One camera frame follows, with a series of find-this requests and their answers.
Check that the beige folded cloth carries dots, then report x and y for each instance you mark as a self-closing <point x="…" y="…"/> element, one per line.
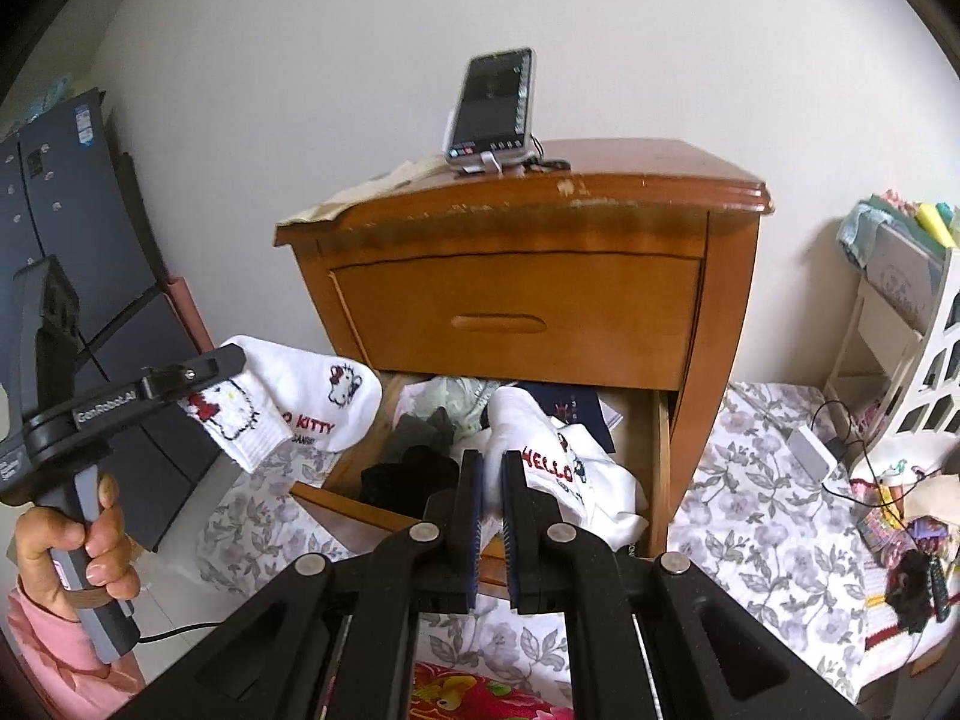
<point x="406" y="174"/>

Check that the red floral blanket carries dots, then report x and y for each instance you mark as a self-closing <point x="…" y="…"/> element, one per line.
<point x="439" y="693"/>

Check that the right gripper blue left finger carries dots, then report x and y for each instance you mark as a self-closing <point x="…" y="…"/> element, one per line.
<point x="469" y="525"/>

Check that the wooden nightstand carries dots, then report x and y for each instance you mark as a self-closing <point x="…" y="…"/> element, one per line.
<point x="612" y="196"/>

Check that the left hand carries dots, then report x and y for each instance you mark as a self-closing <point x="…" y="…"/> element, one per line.
<point x="41" y="530"/>

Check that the white power adapter box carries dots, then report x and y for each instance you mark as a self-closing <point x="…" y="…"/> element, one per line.
<point x="812" y="454"/>

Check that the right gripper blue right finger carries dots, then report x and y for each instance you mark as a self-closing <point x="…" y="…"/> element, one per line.
<point x="513" y="483"/>

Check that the white hello kitty sock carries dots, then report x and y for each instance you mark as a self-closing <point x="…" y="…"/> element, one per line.
<point x="592" y="490"/>
<point x="286" y="395"/>

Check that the grey floral bedding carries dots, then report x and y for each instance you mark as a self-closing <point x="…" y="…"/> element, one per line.
<point x="786" y="548"/>

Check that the grey sock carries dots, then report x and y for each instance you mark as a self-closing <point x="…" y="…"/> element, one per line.
<point x="435" y="432"/>

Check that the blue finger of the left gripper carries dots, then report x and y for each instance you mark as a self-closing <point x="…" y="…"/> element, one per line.
<point x="179" y="380"/>

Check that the pile of small trinkets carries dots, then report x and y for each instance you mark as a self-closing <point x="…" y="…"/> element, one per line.
<point x="921" y="516"/>

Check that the smartphone on stand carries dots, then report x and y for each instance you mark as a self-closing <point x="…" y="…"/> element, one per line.
<point x="491" y="126"/>

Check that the white cutout storage rack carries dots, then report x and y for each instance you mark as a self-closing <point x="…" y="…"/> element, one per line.
<point x="897" y="370"/>

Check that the black remote and pouch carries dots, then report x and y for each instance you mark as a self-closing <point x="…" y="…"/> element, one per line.
<point x="917" y="592"/>

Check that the pale green lace garment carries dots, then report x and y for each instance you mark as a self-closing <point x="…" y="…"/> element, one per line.
<point x="463" y="398"/>

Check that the black sock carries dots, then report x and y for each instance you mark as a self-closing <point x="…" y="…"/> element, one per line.
<point x="404" y="486"/>

